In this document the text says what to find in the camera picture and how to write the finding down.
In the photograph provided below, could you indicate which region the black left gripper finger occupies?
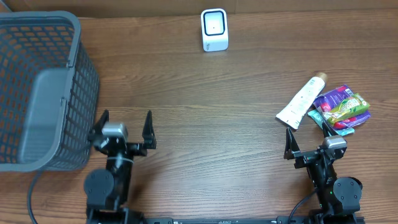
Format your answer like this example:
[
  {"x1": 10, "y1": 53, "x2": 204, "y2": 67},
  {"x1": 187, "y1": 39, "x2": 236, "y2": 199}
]
[
  {"x1": 142, "y1": 110, "x2": 157, "y2": 149},
  {"x1": 88, "y1": 110, "x2": 109, "y2": 142}
]

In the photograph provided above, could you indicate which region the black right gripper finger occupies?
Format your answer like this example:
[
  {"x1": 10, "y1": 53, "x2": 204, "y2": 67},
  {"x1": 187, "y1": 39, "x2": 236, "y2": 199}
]
[
  {"x1": 284, "y1": 128, "x2": 300, "y2": 160},
  {"x1": 322, "y1": 122, "x2": 338, "y2": 138}
]

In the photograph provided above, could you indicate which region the teal wet wipes pack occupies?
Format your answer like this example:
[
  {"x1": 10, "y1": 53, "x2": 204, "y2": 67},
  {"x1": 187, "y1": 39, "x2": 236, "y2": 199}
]
[{"x1": 307, "y1": 110, "x2": 355, "y2": 136}]

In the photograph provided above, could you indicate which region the purple red pad pack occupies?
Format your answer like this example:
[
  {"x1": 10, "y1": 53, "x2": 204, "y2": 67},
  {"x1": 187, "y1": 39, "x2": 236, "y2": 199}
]
[{"x1": 313, "y1": 85, "x2": 371, "y2": 129}]

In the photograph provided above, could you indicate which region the white tube gold cap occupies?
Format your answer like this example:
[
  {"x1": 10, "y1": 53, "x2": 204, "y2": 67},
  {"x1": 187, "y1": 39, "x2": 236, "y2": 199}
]
[{"x1": 276, "y1": 72, "x2": 328, "y2": 129}]

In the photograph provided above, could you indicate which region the green yellow snack pack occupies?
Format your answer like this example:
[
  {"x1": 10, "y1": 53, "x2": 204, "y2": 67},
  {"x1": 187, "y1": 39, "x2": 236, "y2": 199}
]
[{"x1": 323, "y1": 93, "x2": 370, "y2": 126}]

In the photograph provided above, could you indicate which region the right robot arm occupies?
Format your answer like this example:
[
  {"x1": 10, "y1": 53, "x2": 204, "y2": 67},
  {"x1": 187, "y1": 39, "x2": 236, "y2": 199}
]
[{"x1": 284, "y1": 123, "x2": 364, "y2": 223}]

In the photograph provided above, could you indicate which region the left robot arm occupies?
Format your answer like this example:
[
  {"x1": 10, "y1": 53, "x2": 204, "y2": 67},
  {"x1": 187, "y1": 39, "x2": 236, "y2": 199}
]
[{"x1": 83, "y1": 110, "x2": 157, "y2": 224}]

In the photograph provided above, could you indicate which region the white barcode scanner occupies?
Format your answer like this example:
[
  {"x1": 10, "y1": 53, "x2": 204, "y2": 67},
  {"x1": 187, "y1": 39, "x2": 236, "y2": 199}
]
[{"x1": 200, "y1": 8, "x2": 229, "y2": 52}]

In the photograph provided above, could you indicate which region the grey plastic mesh basket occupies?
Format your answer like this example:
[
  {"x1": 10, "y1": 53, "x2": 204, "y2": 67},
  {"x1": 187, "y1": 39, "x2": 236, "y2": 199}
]
[{"x1": 1, "y1": 11, "x2": 100, "y2": 172}]

